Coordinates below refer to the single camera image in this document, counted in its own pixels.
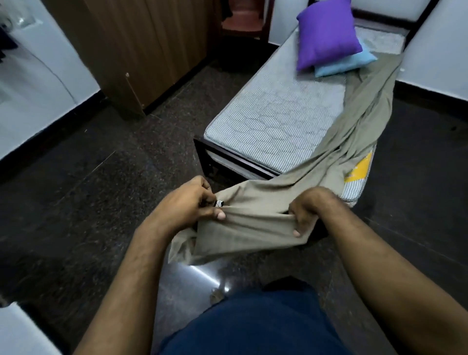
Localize brown wooden wardrobe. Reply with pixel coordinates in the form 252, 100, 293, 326
40, 0, 220, 119

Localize person's navy blue shirt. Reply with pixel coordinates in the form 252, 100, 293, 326
157, 289, 351, 355

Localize thin black wall cable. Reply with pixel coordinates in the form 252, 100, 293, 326
16, 45, 79, 105

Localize beige striped bed sheet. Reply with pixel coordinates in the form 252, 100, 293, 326
168, 51, 403, 266

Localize purple dotted pillow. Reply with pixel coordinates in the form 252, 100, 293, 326
296, 0, 363, 72

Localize light blue pillow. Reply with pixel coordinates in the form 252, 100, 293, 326
314, 38, 378, 78

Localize person's dark trousers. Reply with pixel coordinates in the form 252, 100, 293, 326
263, 276, 315, 293

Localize person's left forearm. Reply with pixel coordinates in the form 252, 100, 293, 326
73, 223, 173, 355

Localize dark wooden bed frame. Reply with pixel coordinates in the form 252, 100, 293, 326
194, 0, 439, 205

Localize person's left hand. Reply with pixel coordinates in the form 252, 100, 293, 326
146, 175, 227, 238

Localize person's right hand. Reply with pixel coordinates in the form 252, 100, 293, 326
288, 186, 339, 238

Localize maroon plastic chair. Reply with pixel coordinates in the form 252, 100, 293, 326
219, 0, 275, 37

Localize person's right forearm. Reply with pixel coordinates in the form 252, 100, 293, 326
318, 199, 468, 355

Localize white wall switch plate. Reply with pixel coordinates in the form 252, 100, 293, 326
13, 14, 43, 32

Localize white striped mattress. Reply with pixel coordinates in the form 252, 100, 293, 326
204, 25, 407, 207

